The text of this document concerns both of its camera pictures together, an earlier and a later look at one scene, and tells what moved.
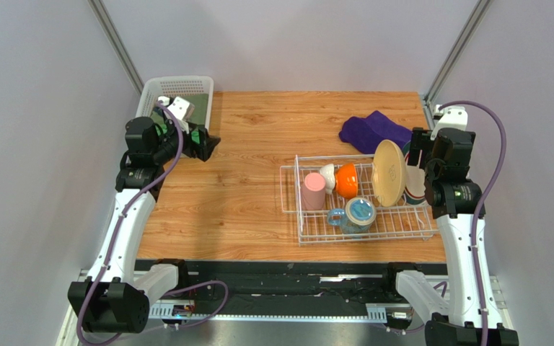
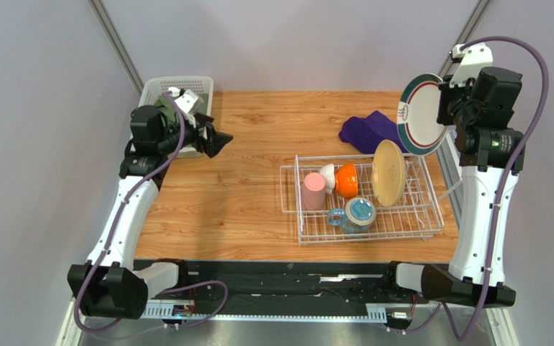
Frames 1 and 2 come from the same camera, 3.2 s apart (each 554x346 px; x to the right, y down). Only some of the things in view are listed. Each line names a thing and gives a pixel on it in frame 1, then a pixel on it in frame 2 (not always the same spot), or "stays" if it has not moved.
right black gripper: x=418 y=143 → x=448 y=103
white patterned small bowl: x=329 y=174 stays
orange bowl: x=346 y=180 stays
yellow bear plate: x=389 y=173 stays
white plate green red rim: x=415 y=186 → x=419 y=132
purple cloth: x=367 y=133 stays
